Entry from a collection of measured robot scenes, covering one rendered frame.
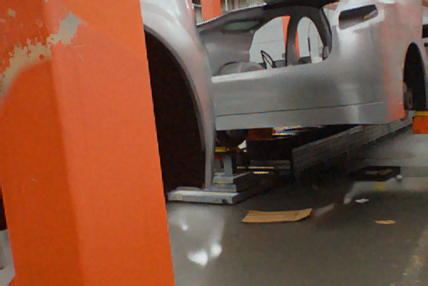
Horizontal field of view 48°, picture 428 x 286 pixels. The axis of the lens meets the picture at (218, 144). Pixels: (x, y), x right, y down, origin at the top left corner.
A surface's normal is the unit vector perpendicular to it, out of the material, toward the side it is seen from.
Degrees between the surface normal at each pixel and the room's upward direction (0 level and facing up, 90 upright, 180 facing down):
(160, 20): 89
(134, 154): 90
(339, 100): 107
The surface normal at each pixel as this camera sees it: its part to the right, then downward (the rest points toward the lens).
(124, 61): 0.80, -0.03
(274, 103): -0.51, 0.47
